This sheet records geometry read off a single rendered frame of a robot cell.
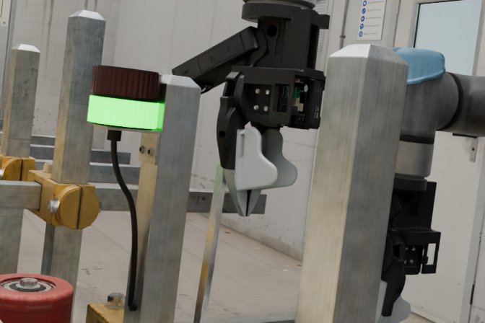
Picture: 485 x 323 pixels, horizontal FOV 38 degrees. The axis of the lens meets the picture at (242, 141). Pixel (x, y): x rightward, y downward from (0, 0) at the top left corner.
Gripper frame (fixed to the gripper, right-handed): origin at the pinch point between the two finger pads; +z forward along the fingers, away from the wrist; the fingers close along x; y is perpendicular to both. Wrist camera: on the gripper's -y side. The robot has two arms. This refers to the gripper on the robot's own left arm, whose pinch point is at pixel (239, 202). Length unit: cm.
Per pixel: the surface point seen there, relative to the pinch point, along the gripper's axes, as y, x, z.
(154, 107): 0.7, -14.6, -8.9
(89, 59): -22.3, -2.6, -13.5
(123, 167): -44, 25, 2
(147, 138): -1.6, -12.7, -6.1
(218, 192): -0.4, -3.2, -1.1
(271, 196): -269, 405, 56
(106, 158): -65, 40, 3
